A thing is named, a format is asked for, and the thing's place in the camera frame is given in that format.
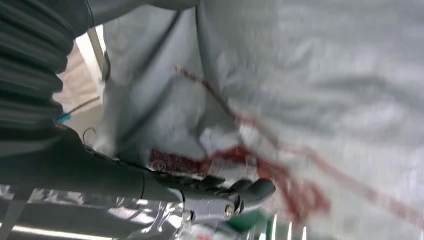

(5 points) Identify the green conveyor belt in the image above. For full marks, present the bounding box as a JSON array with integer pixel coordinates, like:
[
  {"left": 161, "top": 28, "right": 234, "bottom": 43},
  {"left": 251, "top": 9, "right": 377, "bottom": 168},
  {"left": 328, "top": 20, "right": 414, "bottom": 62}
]
[{"left": 225, "top": 210, "right": 279, "bottom": 240}]

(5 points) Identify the ribbed grey right arm sleeve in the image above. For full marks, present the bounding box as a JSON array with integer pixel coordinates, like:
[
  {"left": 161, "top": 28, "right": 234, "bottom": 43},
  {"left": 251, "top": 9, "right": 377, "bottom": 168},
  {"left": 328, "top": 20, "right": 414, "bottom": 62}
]
[{"left": 0, "top": 0, "right": 77, "bottom": 158}]

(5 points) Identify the shiny metal conveyor rail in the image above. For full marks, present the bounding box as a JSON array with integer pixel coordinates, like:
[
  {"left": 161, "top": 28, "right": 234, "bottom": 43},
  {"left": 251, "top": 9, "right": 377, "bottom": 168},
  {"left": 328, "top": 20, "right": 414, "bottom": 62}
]
[{"left": 0, "top": 183, "right": 200, "bottom": 240}]

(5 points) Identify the thin cable with blue tip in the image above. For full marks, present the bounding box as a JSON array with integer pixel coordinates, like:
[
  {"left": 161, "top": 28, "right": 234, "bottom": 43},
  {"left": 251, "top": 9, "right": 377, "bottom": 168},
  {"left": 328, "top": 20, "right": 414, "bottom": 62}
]
[{"left": 56, "top": 96, "right": 101, "bottom": 125}]

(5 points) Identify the grey metal post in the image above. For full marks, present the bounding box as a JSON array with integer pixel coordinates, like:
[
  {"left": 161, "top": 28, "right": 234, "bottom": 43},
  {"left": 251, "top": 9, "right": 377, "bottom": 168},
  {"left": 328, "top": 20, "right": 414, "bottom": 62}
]
[{"left": 86, "top": 27, "right": 112, "bottom": 82}]

